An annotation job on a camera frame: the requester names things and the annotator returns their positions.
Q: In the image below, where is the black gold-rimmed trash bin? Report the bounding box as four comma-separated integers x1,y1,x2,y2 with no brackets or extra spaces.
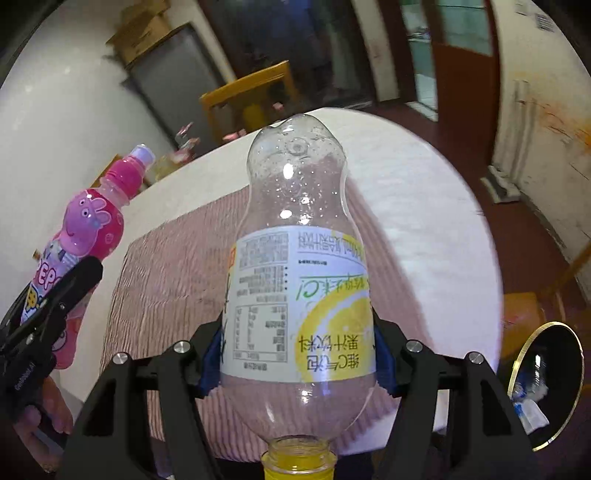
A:
508,322,585,452

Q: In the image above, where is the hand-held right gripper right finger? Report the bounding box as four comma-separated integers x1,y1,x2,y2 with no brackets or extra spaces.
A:
372,314,539,480

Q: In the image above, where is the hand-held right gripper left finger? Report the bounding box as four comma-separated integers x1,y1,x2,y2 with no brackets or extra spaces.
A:
55,320,227,480

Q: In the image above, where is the pink striped placemat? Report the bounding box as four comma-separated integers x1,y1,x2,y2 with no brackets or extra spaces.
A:
99,173,455,462

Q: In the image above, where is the person's left hand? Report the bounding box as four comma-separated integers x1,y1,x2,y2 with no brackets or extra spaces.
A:
11,378,75,472

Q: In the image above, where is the white mop head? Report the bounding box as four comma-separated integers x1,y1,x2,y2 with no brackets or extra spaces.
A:
480,164,522,204

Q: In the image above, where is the yellow plastic bag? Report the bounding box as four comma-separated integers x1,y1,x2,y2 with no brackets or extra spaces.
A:
147,154,197,186

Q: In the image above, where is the pink cartoon drink bottle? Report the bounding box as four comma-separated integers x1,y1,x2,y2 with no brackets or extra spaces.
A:
21,144,155,370

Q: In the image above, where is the large cardboard box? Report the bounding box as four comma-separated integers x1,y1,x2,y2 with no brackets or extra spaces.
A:
106,13,172,65

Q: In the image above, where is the pink grey snack wrapper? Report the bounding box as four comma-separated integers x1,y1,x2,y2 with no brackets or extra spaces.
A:
174,122,204,152

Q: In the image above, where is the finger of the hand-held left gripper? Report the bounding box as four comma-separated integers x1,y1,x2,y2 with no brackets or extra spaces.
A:
0,256,103,365

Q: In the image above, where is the clear yellow label plastic bottle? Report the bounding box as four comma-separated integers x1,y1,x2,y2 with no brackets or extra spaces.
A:
219,112,377,480

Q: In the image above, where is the brown wooden door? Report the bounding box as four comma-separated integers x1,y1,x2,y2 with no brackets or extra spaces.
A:
397,0,502,121

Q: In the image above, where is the grey metal cabinet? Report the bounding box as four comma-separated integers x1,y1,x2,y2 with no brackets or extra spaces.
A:
121,23,236,153

